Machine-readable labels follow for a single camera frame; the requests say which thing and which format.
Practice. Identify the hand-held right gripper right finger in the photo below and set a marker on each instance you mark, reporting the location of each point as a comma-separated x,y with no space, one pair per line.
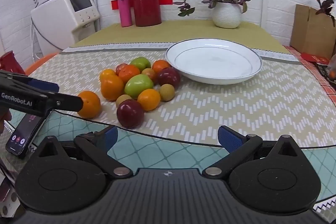
229,138

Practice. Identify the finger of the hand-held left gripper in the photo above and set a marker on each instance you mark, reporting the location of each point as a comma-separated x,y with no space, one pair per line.
67,103
44,86

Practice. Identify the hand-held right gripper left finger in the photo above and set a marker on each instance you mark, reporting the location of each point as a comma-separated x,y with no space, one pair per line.
111,134

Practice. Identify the large orange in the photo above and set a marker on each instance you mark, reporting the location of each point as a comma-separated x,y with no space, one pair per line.
90,106
112,88

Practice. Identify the dark red plum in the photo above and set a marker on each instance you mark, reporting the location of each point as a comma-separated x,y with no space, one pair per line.
168,77
130,113

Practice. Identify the small brown kiwi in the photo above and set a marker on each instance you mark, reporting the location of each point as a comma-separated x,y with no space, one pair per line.
122,99
167,92

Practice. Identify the small orange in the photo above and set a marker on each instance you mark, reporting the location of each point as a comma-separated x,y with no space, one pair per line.
148,100
107,74

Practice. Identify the green apple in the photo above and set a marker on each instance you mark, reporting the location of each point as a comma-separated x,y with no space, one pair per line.
138,85
141,63

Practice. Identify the dark orange tangerine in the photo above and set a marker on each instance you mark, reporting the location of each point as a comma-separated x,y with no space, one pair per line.
128,73
160,65

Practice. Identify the small red apple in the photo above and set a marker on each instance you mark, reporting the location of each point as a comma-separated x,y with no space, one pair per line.
120,67

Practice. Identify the yellow red peach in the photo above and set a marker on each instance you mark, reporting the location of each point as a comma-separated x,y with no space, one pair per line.
148,74

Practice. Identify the white ceramic plate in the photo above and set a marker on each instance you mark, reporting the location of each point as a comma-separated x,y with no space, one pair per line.
214,61

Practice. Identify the person's left hand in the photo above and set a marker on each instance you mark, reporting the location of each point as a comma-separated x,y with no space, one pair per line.
4,121

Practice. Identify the beige zigzag patterned cloth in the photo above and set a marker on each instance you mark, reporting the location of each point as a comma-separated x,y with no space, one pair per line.
236,108

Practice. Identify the black smartphone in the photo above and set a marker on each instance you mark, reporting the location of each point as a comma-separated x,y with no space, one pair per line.
22,134

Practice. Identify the red bag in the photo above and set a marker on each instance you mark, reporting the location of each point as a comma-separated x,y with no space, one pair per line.
9,62

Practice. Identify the teal diamond patterned cloth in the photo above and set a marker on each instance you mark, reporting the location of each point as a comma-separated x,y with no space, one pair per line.
162,148

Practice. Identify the white appliance with screen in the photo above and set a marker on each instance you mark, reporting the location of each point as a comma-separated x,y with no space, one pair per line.
63,24

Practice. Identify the red checked cloth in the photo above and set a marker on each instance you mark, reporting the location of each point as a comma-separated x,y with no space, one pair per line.
309,67

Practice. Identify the pink bottle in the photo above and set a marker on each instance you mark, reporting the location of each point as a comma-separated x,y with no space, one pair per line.
124,10

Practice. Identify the yellow green table mat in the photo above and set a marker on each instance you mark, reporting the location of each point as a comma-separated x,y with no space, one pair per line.
157,32

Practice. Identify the purple plant in white pot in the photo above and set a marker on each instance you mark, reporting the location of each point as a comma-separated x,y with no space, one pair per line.
227,15

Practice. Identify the clear plastic bag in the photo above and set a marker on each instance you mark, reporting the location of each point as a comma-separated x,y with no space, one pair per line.
332,69

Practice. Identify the cardboard box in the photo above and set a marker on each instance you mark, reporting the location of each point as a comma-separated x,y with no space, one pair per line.
307,29

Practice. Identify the dark purple plant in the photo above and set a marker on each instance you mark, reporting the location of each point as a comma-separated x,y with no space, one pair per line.
325,5

